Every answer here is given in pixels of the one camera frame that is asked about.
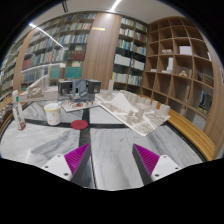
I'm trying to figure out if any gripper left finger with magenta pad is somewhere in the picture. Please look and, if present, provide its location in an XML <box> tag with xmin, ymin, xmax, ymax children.
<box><xmin>42</xmin><ymin>143</ymin><xmax>91</xmax><ymax>187</ymax></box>

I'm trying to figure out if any left curved bookshelf with books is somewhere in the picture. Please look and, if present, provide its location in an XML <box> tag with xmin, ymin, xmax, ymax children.
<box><xmin>0</xmin><ymin>12</ymin><xmax>96</xmax><ymax>102</ymax></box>

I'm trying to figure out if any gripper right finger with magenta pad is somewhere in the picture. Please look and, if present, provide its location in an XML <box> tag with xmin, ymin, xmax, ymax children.
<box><xmin>132</xmin><ymin>144</ymin><xmax>181</xmax><ymax>185</ymax></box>

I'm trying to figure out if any beige stepped architectural model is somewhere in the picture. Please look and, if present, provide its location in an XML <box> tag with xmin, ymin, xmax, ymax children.
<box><xmin>19</xmin><ymin>75</ymin><xmax>59</xmax><ymax>102</ymax></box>

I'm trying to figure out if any white cup with dots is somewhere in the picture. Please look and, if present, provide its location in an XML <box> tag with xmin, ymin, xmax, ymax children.
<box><xmin>44</xmin><ymin>103</ymin><xmax>62</xmax><ymax>126</ymax></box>

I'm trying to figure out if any large white city model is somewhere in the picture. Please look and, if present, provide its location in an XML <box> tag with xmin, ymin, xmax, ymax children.
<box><xmin>96</xmin><ymin>80</ymin><xmax>170</xmax><ymax>136</ymax></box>

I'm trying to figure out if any wooden cubby shelf unit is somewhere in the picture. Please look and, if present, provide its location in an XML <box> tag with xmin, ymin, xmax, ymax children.
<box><xmin>142</xmin><ymin>17</ymin><xmax>214</xmax><ymax>129</ymax></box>

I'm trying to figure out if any middle bookshelf with books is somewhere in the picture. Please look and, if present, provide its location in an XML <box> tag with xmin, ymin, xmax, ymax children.
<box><xmin>112</xmin><ymin>17</ymin><xmax>147</xmax><ymax>93</ymax></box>

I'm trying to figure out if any red round coaster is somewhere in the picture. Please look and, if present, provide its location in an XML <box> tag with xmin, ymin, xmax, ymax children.
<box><xmin>71</xmin><ymin>120</ymin><xmax>88</xmax><ymax>130</ymax></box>

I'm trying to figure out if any curved wooden bench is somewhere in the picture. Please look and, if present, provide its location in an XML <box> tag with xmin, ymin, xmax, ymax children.
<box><xmin>141</xmin><ymin>94</ymin><xmax>217</xmax><ymax>162</ymax></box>

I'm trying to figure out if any dark grey building model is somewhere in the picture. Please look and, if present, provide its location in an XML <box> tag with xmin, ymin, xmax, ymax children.
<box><xmin>58</xmin><ymin>79</ymin><xmax>101</xmax><ymax>102</ymax></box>

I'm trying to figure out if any small white site model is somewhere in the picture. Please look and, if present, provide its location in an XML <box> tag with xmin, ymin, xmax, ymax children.
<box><xmin>61</xmin><ymin>100</ymin><xmax>97</xmax><ymax>112</ymax></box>

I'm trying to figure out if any clear plastic water bottle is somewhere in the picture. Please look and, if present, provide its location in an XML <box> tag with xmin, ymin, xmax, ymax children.
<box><xmin>12</xmin><ymin>90</ymin><xmax>26</xmax><ymax>130</ymax></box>

